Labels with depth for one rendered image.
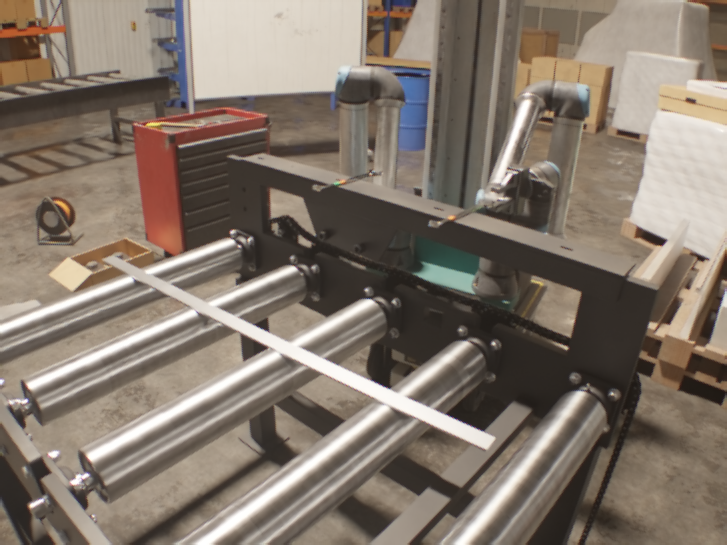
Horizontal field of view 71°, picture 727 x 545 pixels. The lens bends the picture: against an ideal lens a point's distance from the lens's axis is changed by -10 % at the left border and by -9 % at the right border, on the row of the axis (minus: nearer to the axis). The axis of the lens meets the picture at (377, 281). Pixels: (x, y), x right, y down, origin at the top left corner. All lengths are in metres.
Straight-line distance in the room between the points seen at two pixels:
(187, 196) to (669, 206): 3.47
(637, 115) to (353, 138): 7.55
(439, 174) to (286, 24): 3.86
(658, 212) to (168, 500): 3.94
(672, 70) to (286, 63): 5.74
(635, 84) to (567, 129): 7.28
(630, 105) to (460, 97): 7.21
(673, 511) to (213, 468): 1.78
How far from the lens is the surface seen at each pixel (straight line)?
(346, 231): 1.53
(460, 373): 1.24
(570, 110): 2.12
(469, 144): 2.37
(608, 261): 1.21
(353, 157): 2.23
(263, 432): 2.30
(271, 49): 5.97
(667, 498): 2.45
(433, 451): 2.35
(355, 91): 2.13
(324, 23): 6.14
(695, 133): 4.49
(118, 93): 6.57
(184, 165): 3.40
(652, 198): 4.75
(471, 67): 2.33
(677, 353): 2.96
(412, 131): 6.85
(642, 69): 9.35
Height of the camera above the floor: 1.62
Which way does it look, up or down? 27 degrees down
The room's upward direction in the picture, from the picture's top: 3 degrees clockwise
